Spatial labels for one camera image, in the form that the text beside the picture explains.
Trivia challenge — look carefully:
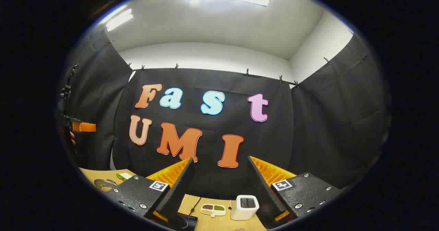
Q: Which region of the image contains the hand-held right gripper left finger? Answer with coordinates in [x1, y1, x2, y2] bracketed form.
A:
[105, 157, 195, 224]

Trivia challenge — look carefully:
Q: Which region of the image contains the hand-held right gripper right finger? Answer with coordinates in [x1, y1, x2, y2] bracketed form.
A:
[248, 155, 344, 230]

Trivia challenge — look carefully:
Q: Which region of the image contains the black induction cooktop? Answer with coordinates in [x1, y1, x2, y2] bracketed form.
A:
[171, 212, 199, 231]

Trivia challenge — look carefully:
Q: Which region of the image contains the steel pot with black handle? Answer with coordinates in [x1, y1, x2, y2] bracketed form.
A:
[94, 178, 119, 192]

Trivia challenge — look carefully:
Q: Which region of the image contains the white toaster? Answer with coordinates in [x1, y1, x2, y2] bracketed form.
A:
[230, 195, 260, 221]

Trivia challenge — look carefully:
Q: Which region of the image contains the white divided bean dish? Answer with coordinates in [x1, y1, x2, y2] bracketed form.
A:
[200, 203, 227, 218]

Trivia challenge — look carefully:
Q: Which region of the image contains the black backdrop cloth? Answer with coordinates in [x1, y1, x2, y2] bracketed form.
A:
[57, 25, 391, 204]

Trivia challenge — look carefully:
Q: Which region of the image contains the narrow ceiling light panel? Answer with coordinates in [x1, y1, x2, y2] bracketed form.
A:
[105, 8, 134, 32]

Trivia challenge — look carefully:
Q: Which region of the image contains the row of black cloth clips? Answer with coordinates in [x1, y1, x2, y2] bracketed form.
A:
[108, 28, 354, 89]

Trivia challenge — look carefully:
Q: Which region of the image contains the black power cable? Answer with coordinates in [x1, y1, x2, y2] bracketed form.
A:
[189, 196, 202, 215]

